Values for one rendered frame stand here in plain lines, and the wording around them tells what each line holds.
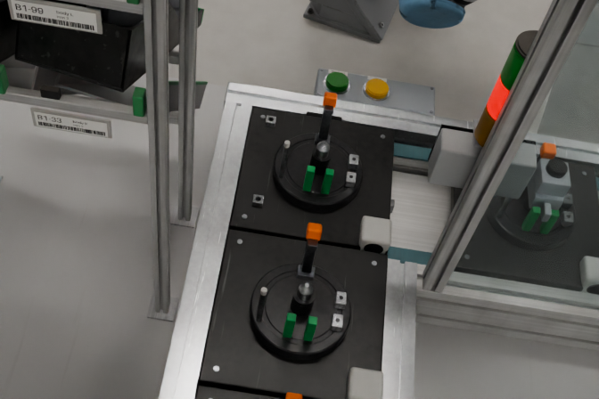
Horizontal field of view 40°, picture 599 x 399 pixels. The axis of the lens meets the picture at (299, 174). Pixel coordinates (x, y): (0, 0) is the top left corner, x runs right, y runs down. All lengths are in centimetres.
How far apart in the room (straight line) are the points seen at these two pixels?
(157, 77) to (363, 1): 85
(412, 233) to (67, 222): 55
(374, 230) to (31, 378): 53
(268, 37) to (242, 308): 66
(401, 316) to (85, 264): 49
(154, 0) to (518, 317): 77
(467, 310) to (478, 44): 66
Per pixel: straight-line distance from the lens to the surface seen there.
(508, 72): 94
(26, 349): 128
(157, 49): 83
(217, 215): 126
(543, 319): 131
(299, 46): 165
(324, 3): 167
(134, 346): 126
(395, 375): 118
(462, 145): 104
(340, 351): 116
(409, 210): 136
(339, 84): 143
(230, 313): 116
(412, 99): 146
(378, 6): 170
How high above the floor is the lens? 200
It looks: 53 degrees down
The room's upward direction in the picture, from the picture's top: 11 degrees clockwise
